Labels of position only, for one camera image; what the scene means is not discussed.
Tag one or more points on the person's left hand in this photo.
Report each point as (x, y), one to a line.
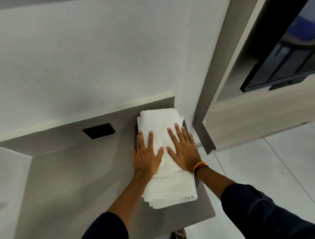
(145, 161)

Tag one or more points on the person's right hand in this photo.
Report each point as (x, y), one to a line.
(185, 154)

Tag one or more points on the person's right thumb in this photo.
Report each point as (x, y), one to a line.
(171, 152)

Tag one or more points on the person's right middle finger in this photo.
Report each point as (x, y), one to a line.
(179, 134)

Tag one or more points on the person's left middle finger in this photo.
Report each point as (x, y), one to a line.
(141, 140)

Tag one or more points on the person's left thumb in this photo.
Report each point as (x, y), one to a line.
(159, 154)

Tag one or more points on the person's right little finger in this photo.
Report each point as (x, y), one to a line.
(193, 140)

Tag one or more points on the white towel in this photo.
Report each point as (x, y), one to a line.
(167, 182)

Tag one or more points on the person's left forearm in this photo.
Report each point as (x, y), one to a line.
(130, 197)

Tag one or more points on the person's right forearm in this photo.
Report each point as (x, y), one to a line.
(214, 181)

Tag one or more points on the dark woven basket tray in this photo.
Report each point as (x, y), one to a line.
(135, 137)

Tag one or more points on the orange red thread wristband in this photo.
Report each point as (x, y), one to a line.
(199, 167)

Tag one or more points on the light wood television cabinet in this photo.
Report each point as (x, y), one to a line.
(248, 115)

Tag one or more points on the person's sandalled foot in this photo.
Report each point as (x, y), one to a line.
(179, 234)

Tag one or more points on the dark blue left sleeve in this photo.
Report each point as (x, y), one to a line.
(107, 227)

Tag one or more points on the dark blue sleeve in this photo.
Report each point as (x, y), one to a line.
(107, 227)
(263, 214)

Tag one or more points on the dark blue right sleeve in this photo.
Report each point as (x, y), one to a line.
(263, 214)

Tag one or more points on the black flat television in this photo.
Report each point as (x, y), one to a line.
(285, 46)

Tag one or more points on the black wall socket panel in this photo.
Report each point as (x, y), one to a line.
(99, 131)

